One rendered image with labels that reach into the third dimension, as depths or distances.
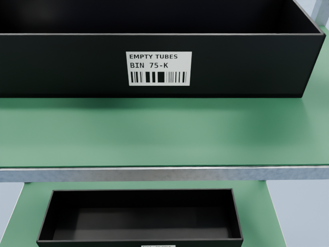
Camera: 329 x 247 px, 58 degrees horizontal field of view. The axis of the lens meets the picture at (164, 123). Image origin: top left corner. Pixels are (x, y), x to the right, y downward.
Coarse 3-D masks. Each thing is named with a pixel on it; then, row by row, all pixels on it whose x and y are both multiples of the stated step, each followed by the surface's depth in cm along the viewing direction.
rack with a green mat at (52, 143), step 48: (0, 144) 41; (48, 144) 41; (96, 144) 41; (144, 144) 41; (192, 144) 41; (240, 144) 41; (288, 144) 41; (48, 192) 106; (240, 192) 106; (0, 240) 94
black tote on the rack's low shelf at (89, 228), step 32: (64, 192) 94; (96, 192) 94; (128, 192) 94; (160, 192) 95; (192, 192) 95; (224, 192) 95; (64, 224) 96; (96, 224) 96; (128, 224) 96; (160, 224) 96; (192, 224) 96; (224, 224) 96
